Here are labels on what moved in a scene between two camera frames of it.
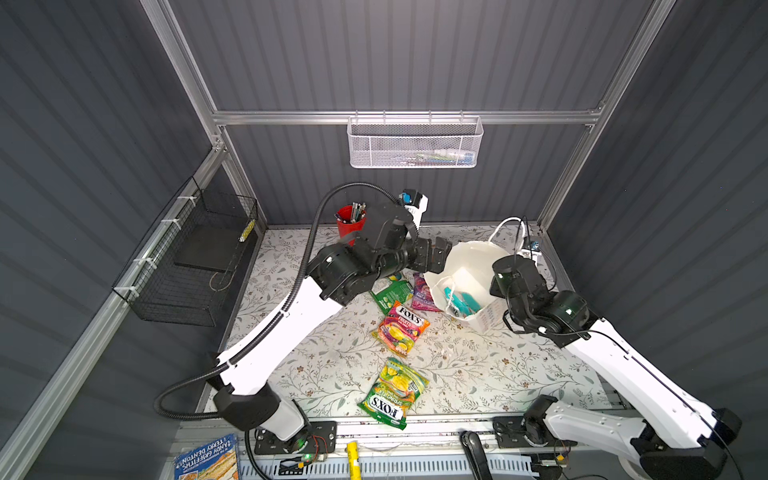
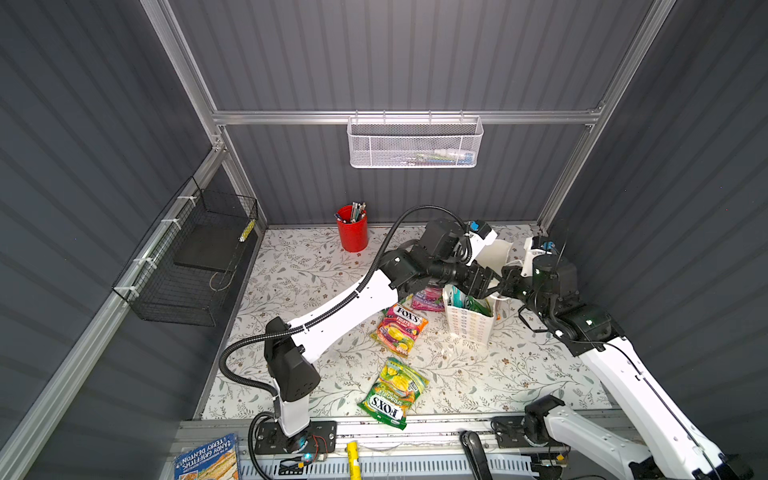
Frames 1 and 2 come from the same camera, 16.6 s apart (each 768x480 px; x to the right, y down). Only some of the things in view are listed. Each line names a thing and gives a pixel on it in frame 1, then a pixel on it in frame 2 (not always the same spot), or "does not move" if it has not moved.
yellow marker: [355, 471] does not move
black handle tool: [476, 456] does not move
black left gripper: [420, 262] → [476, 287]
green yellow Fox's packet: [397, 388] does not move
